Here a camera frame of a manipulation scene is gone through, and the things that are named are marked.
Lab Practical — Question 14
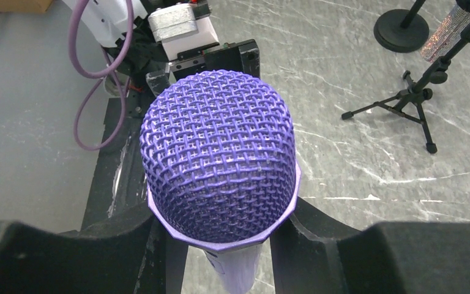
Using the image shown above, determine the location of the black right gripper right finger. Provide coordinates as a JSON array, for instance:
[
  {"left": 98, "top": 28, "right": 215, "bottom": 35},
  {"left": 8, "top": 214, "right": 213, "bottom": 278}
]
[{"left": 270, "top": 199, "right": 470, "bottom": 293}]

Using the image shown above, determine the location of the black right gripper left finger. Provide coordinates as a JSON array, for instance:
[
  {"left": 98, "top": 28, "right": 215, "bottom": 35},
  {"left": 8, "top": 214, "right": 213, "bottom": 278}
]
[{"left": 0, "top": 204, "right": 188, "bottom": 293}]

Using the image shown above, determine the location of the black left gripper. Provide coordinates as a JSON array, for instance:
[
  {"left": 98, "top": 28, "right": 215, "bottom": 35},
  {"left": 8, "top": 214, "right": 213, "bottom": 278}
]
[{"left": 146, "top": 39, "right": 260, "bottom": 97}]

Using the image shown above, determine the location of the purple microphone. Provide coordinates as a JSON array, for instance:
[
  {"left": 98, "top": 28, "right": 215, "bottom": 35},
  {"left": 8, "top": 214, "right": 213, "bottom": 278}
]
[{"left": 140, "top": 70, "right": 301, "bottom": 293}]

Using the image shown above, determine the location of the black round-base clip stand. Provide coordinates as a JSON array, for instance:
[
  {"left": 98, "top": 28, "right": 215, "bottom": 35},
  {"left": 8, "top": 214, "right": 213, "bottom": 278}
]
[{"left": 373, "top": 0, "right": 430, "bottom": 53}]

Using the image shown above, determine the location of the black tripod shock-mount stand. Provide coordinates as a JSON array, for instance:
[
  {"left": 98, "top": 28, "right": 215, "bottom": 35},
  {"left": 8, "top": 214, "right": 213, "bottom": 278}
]
[{"left": 341, "top": 1, "right": 470, "bottom": 154}]

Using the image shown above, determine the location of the silver glitter microphone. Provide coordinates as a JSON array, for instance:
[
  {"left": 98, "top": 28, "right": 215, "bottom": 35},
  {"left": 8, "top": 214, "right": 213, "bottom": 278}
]
[{"left": 420, "top": 4, "right": 470, "bottom": 62}]

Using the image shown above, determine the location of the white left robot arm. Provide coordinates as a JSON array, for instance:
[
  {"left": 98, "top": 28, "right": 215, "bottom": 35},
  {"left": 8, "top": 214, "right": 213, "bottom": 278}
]
[{"left": 67, "top": 1, "right": 260, "bottom": 96}]

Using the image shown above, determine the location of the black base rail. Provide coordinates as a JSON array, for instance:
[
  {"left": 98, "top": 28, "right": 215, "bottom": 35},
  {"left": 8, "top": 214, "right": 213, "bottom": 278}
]
[{"left": 81, "top": 90, "right": 154, "bottom": 230}]

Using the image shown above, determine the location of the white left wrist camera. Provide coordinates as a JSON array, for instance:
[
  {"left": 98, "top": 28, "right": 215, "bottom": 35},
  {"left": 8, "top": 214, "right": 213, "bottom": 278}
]
[{"left": 147, "top": 1, "right": 219, "bottom": 61}]

